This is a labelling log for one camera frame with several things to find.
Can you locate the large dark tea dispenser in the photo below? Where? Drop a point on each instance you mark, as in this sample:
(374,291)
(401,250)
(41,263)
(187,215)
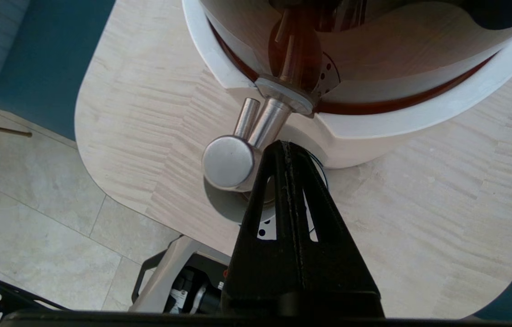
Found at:
(374,122)

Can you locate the metal dispenser tap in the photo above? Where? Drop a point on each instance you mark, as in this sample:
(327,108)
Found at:
(228,161)

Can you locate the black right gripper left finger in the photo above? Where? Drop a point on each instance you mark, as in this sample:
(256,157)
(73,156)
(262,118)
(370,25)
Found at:
(260,272)

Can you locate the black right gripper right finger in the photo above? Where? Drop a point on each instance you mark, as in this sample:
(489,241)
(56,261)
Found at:
(333,272)

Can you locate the round blue perforated drip tray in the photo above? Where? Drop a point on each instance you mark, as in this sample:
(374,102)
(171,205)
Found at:
(267,229)

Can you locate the grey plastic cup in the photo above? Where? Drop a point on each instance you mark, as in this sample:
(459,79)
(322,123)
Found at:
(224,200)

